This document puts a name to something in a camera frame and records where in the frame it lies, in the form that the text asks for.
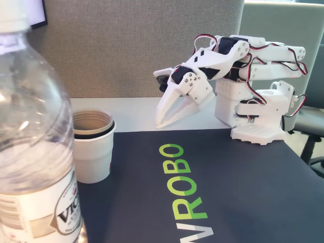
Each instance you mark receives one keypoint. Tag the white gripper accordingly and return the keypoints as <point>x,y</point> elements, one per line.
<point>190,80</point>

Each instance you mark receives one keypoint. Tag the white paper cup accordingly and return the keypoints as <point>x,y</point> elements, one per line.
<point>93,162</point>

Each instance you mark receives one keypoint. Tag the clear plastic water bottle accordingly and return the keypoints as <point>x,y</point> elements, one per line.
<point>33,126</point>

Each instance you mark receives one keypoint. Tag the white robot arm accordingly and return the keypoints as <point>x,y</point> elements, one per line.
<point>227,101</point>

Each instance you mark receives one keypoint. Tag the grey fabric partition panel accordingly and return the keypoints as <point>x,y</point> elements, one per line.
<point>114,50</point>

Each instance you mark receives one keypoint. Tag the dark mat with green lettering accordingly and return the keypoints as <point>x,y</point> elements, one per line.
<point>253,189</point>

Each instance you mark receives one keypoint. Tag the grey office chair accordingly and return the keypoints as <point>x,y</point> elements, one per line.
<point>311,119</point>

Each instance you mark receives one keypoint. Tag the black framed white board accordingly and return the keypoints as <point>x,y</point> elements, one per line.
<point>38,12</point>

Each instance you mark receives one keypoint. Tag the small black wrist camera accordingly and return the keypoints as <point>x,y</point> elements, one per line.
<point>162,81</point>

